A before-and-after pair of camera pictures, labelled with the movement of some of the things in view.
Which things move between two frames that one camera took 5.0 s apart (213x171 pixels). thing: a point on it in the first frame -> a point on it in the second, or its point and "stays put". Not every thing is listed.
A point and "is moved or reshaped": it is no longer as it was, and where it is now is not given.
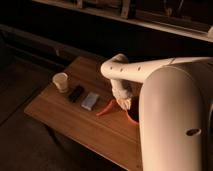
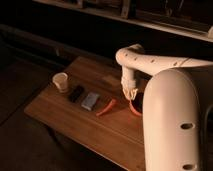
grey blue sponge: [89, 101] stays put
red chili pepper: [107, 108] stays put
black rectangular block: [76, 93] stays put
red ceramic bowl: [132, 113] is moved or reshaped
